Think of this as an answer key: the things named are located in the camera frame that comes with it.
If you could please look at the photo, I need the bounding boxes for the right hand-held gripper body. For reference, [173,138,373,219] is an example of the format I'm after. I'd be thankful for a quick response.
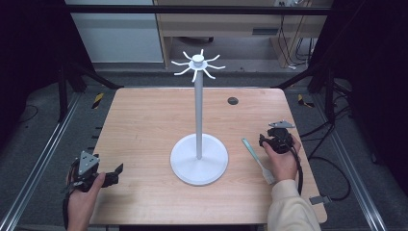
[266,119,296,155]

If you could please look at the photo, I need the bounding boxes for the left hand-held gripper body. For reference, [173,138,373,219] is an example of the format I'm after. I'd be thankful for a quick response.
[67,150,113,193]

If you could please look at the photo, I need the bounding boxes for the white utensil with green handle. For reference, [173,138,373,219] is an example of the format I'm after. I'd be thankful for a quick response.
[241,138,277,186]

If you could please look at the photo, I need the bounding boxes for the person's right hand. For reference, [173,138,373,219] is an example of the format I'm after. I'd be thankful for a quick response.
[262,134,302,184]

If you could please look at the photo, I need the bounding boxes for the person's left hand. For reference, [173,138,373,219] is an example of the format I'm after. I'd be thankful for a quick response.
[65,171,107,231]

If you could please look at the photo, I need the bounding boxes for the yellow black floor tape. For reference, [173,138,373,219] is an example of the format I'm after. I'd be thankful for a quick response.
[91,92,106,110]
[296,93,316,109]

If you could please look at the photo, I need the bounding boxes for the black metal stand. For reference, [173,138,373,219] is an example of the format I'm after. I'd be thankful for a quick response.
[57,61,125,123]
[271,62,339,124]

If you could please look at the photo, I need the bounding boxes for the white hook stand rack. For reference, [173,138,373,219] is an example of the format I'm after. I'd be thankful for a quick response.
[169,48,230,187]

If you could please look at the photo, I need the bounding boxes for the grey plug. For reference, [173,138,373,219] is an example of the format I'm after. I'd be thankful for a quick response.
[309,194,332,206]

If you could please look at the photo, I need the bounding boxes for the dark curtain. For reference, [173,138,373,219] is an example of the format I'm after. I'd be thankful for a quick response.
[0,0,95,152]
[307,0,408,187]

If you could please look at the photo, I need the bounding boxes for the light wooden desk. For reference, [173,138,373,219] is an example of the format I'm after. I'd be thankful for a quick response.
[153,0,329,69]

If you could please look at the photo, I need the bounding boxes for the white cabinet panel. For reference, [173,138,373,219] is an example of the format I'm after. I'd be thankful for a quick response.
[64,0,165,64]

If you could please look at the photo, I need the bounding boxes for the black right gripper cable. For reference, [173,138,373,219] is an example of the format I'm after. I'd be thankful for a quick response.
[288,144,304,196]

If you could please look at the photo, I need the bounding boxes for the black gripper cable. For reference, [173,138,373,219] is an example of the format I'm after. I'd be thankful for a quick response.
[288,144,304,196]
[62,189,71,231]

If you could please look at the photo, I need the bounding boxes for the aluminium floor rail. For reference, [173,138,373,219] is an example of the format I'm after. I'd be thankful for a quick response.
[0,91,82,231]
[312,92,390,231]

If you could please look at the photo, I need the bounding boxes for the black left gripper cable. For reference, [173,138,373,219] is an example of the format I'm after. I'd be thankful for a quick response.
[62,189,71,231]

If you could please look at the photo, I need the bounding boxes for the black looped floor cable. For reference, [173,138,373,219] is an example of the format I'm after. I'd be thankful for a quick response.
[307,155,352,202]

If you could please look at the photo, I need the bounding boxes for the hanging black cables bundle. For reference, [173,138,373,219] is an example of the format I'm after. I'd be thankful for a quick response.
[277,13,317,70]

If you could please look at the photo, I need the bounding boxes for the black horizontal frame bar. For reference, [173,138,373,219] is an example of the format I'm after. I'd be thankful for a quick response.
[65,4,332,16]

